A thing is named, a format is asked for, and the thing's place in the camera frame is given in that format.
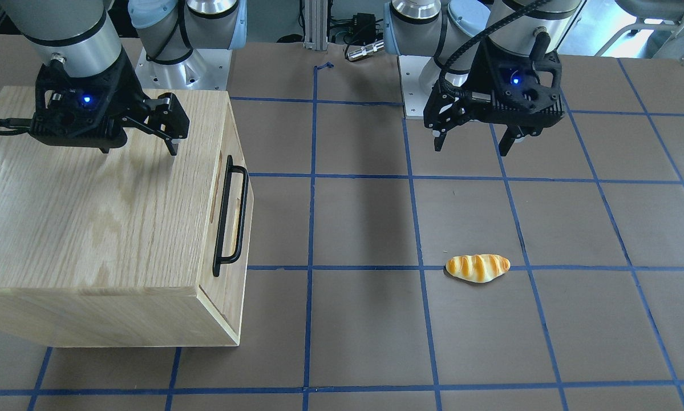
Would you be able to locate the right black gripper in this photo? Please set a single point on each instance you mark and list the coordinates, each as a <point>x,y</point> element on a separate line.
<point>126,85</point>

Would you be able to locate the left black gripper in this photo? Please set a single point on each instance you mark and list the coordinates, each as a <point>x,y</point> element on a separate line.
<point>472,74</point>

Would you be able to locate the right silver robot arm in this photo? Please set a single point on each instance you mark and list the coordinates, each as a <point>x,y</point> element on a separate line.
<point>81,35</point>

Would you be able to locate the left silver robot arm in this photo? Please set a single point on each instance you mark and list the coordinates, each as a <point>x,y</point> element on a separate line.
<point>451,31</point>

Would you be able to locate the light wooden drawer cabinet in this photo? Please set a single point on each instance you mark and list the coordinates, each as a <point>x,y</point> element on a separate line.
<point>115,250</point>

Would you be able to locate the toy bread roll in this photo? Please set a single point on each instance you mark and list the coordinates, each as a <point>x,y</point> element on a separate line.
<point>479,269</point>

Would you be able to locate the silver metal connector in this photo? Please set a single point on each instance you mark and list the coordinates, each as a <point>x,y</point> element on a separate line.
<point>365,51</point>

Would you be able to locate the black power adapter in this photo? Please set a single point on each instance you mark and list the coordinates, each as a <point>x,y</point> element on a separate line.
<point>362,27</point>

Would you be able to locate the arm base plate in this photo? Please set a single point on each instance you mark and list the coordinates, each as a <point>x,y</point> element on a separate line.
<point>205,69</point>
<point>417,75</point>

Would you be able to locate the black upper drawer handle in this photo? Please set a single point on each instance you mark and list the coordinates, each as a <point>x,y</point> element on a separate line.
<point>220,259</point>

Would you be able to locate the aluminium frame post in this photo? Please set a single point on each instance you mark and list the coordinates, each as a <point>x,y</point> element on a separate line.
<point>315,24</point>

